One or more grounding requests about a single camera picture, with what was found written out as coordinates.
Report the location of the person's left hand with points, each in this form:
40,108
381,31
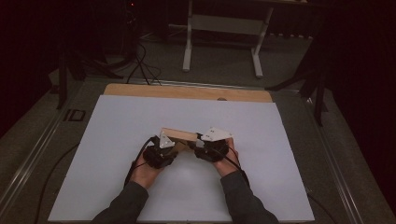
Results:
144,174

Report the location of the black rectangular floor plate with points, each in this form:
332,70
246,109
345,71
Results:
74,115

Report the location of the person's right hand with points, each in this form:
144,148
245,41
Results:
229,165

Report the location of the black stand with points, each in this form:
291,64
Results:
62,81
319,93

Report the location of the white board sheet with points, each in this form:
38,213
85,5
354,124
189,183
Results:
124,118

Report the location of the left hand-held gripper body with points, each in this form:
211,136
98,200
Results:
158,157

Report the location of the small wooden square clock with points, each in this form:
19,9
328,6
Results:
179,134

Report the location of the white metal stand frame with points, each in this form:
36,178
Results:
186,46

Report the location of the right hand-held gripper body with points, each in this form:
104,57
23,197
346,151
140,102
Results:
213,149

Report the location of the metal floor rail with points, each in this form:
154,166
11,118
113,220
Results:
28,166
336,161
218,85

